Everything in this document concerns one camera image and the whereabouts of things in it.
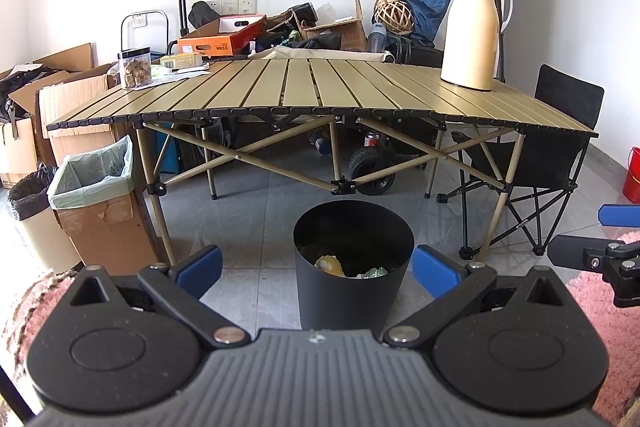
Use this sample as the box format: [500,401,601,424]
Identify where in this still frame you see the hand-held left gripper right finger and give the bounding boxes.
[383,244,572,349]

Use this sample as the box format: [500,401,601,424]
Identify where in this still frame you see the grey water bottle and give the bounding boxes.
[368,22,389,54]

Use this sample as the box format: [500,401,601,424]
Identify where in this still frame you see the black bags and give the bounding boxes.
[179,116,237,180]

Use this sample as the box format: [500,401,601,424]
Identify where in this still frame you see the small beige carton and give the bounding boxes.
[159,53,202,70]

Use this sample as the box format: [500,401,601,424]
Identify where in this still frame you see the rattan ball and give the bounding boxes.
[374,0,415,36]

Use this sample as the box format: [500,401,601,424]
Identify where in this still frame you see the pink fluffy rug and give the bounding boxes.
[0,227,640,427]

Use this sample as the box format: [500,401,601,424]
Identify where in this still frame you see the tan folding table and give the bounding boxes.
[46,57,600,266]

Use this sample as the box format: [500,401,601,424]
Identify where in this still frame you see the clear snack jar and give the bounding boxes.
[117,49,154,90]

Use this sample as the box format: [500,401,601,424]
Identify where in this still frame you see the blue flat bag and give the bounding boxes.
[154,131,181,176]

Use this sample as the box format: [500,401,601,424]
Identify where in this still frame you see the white paper sheet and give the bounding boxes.
[149,61,212,84]

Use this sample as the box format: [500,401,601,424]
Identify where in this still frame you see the row of wall sockets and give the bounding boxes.
[204,0,258,16]

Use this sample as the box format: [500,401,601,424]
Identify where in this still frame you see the open cardboard box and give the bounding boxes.
[294,0,369,51]

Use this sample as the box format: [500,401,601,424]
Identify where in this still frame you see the red bucket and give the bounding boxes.
[621,146,640,206]

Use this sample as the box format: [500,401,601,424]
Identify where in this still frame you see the cream thermos carafe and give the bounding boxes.
[440,0,515,93]

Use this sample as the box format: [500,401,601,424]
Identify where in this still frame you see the green plastic bag liner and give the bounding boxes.
[47,136,135,210]

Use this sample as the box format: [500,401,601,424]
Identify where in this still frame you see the dark blue bag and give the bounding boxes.
[382,0,454,48]

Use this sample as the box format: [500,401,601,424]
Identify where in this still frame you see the small black bag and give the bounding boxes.
[187,0,222,28]

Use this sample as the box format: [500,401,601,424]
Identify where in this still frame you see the yellow white-spotted plush toy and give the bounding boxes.
[315,255,347,277]

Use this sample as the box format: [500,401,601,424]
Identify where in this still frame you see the cardboard box with liner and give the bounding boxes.
[47,136,159,264]

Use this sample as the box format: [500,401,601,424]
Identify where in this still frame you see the cardboard box with clothes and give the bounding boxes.
[0,42,97,178]

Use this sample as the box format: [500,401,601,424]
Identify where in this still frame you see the orange cardboard box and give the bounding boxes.
[177,13,269,58]

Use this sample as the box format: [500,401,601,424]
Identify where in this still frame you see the black case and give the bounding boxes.
[387,34,447,68]

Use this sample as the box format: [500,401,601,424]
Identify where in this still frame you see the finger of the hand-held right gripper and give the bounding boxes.
[546,234,609,269]
[598,203,640,228]

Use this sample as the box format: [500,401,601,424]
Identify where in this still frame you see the beige trash can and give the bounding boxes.
[7,164,82,276]

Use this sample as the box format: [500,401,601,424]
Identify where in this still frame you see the black folding chair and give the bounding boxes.
[437,64,605,258]

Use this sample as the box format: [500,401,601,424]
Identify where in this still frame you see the white wire frame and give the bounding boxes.
[120,9,169,58]

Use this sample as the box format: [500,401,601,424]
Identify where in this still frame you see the black trash bin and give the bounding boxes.
[292,201,416,333]

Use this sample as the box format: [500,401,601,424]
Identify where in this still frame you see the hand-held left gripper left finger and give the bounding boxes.
[69,244,252,349]

